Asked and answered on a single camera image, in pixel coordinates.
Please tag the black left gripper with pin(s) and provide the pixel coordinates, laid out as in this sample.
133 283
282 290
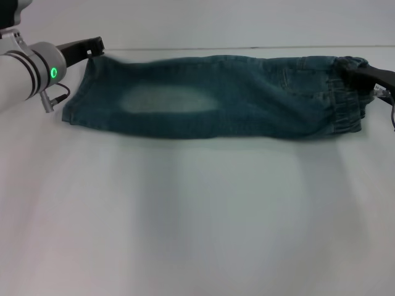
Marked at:
72 54

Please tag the blue denim shorts with print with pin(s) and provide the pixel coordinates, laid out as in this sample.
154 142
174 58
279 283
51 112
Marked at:
216 101

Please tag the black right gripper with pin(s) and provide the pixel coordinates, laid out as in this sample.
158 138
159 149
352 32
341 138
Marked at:
382 80

